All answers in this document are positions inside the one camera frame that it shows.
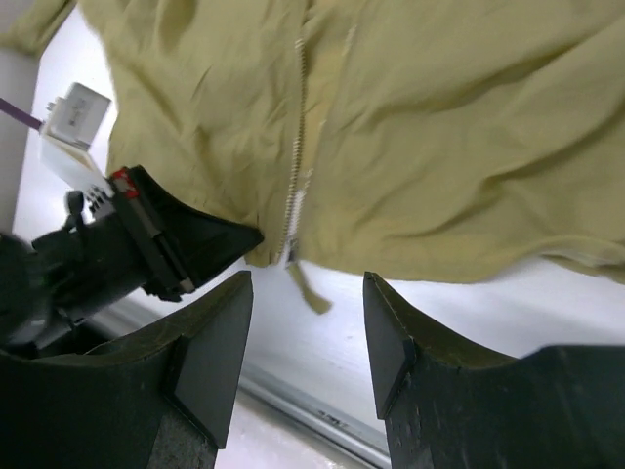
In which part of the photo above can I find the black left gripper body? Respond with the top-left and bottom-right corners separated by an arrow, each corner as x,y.
31,166 -> 195,322

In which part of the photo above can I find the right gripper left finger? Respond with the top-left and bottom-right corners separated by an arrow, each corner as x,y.
1,271 -> 254,468

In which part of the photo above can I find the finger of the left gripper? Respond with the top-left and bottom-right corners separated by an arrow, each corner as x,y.
131,166 -> 264,288

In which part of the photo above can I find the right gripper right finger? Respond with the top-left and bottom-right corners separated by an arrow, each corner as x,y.
363,273 -> 624,468

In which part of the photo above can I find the khaki hooded zip jacket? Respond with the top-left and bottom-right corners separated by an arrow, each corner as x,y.
1,1 -> 624,283

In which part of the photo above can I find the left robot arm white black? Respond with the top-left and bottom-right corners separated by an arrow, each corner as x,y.
1,166 -> 264,354

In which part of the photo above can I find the aluminium table frame rail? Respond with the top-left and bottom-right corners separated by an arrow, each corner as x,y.
91,299 -> 391,468

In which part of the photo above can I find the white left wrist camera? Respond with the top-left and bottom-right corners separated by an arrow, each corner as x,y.
39,82 -> 112,195

